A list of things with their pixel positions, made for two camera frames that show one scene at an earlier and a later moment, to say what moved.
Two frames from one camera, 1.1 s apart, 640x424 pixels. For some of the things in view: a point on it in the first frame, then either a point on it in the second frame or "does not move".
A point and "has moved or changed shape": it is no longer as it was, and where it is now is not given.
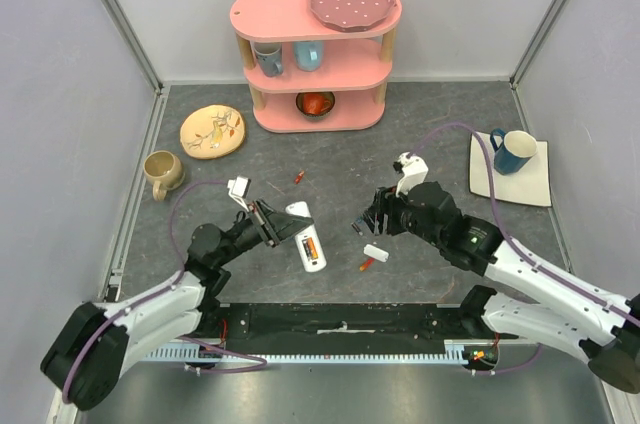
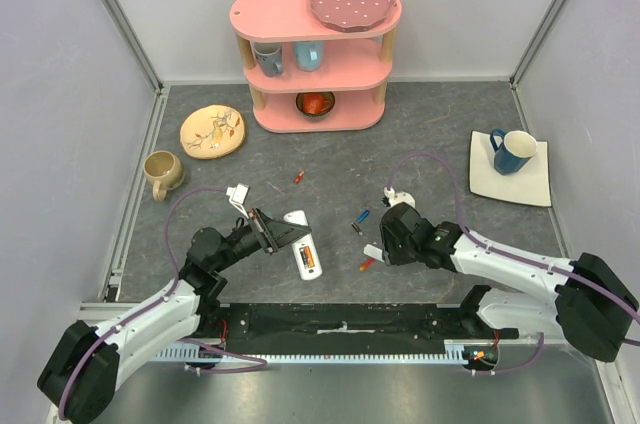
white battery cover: [376, 253] does not move
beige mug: [164, 171] does not move
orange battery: [312, 248] has moved or changed shape
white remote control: [308, 242] has moved or changed shape
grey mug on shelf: [269, 55] does not move
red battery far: [299, 177] does not move
